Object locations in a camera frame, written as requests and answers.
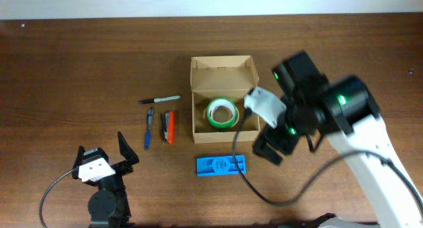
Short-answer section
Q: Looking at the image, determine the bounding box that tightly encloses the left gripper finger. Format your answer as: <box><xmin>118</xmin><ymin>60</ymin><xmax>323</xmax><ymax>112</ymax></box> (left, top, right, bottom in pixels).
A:
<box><xmin>118</xmin><ymin>132</ymin><xmax>139</xmax><ymax>165</ymax></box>
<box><xmin>73</xmin><ymin>145</ymin><xmax>85</xmax><ymax>169</ymax></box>

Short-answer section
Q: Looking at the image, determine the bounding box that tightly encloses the green tape roll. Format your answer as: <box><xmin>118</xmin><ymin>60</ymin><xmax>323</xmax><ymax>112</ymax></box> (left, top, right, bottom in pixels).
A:
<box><xmin>206</xmin><ymin>97</ymin><xmax>239</xmax><ymax>130</ymax></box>

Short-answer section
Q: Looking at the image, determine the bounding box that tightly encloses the blue plastic case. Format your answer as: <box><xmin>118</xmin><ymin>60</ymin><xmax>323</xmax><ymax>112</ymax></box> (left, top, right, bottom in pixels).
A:
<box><xmin>196</xmin><ymin>155</ymin><xmax>247</xmax><ymax>177</ymax></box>

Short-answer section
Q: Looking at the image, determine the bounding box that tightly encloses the white masking tape roll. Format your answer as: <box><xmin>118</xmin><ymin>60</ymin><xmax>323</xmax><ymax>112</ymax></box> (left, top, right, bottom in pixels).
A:
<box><xmin>203</xmin><ymin>100</ymin><xmax>240</xmax><ymax>130</ymax></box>

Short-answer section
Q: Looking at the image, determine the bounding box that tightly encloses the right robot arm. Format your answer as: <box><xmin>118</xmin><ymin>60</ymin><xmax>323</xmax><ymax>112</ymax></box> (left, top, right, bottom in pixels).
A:
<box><xmin>244</xmin><ymin>52</ymin><xmax>422</xmax><ymax>227</ymax></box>

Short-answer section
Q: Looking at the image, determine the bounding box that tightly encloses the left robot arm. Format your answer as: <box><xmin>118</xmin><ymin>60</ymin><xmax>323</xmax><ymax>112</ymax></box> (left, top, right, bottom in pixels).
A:
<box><xmin>71</xmin><ymin>132</ymin><xmax>139</xmax><ymax>228</ymax></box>

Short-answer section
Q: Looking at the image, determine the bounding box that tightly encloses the blue ballpoint pen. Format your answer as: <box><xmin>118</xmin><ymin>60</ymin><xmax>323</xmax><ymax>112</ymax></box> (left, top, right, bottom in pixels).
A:
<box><xmin>144</xmin><ymin>107</ymin><xmax>153</xmax><ymax>151</ymax></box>

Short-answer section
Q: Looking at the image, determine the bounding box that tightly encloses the orange black stapler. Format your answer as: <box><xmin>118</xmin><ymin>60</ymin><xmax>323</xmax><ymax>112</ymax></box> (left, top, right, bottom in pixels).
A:
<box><xmin>160</xmin><ymin>111</ymin><xmax>174</xmax><ymax>144</ymax></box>

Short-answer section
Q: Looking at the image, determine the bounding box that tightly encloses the black permanent marker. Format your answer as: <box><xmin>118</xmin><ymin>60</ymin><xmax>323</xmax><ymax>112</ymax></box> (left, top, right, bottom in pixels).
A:
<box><xmin>138</xmin><ymin>95</ymin><xmax>181</xmax><ymax>104</ymax></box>

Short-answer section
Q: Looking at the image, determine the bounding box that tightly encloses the open cardboard box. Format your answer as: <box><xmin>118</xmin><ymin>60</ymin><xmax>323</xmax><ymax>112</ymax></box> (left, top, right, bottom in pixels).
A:
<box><xmin>190</xmin><ymin>56</ymin><xmax>259</xmax><ymax>143</ymax></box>

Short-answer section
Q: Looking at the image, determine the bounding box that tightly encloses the left camera black cable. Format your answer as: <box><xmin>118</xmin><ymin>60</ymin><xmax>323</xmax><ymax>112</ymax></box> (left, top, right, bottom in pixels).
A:
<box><xmin>38</xmin><ymin>168</ymin><xmax>80</xmax><ymax>228</ymax></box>

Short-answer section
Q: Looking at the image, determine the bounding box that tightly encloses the camera black cable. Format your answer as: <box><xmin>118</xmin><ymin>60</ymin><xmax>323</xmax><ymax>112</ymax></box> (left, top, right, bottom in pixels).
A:
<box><xmin>38</xmin><ymin>168</ymin><xmax>80</xmax><ymax>228</ymax></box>
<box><xmin>232</xmin><ymin>108</ymin><xmax>423</xmax><ymax>211</ymax></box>

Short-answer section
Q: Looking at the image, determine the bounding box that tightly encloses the right camera black cable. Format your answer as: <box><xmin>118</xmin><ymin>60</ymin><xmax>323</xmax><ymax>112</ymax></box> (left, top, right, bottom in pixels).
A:
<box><xmin>232</xmin><ymin>108</ymin><xmax>423</xmax><ymax>211</ymax></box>

